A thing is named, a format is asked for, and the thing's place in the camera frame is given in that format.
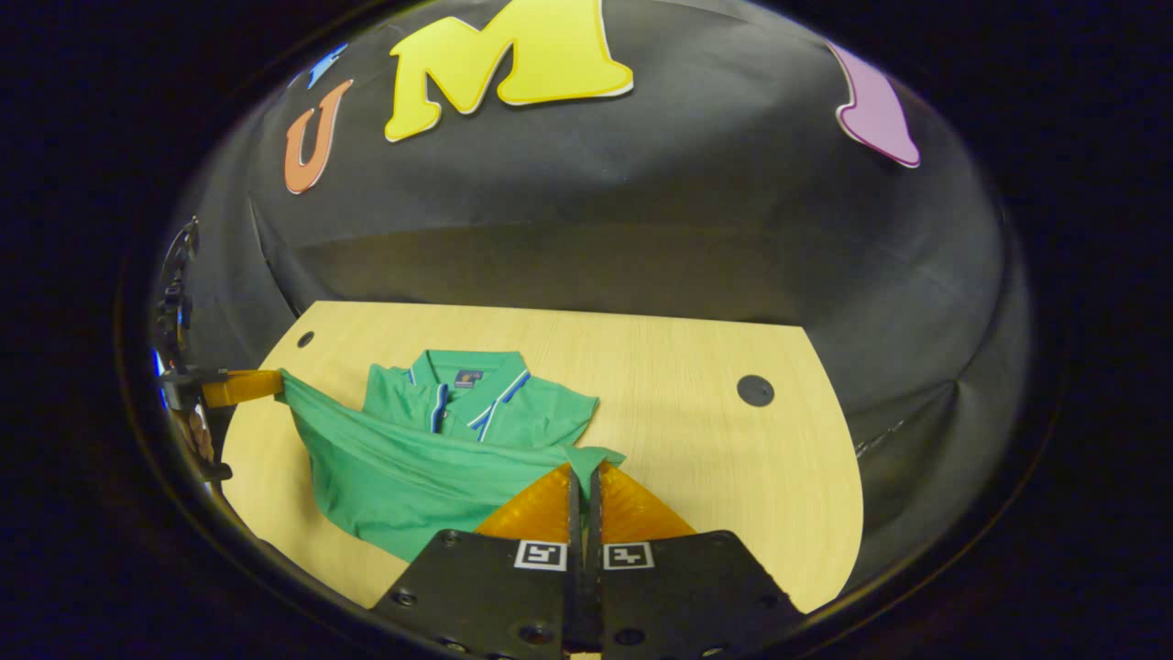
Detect green T-shirt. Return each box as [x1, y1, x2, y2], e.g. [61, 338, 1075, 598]
[278, 349, 627, 563]

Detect black backdrop cloth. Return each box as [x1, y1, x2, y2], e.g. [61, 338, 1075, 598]
[156, 0, 1032, 588]

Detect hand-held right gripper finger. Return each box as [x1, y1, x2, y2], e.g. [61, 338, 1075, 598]
[371, 463, 583, 660]
[586, 461, 807, 660]

